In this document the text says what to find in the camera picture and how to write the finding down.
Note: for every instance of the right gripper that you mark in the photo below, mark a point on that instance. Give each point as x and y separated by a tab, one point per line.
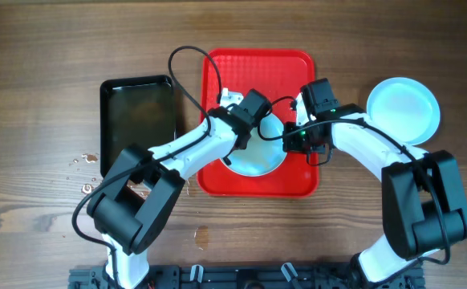
292	144

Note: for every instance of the white plate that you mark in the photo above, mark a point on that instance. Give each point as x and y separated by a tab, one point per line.
260	156
411	119
400	86

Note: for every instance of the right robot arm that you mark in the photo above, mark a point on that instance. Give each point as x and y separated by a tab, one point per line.
424	207

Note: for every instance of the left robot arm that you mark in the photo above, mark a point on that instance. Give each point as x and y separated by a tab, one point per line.
133	204

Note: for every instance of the red plastic tray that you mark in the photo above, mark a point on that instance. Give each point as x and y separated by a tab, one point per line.
275	73

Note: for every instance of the black water tray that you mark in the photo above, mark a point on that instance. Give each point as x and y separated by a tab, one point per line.
139	110

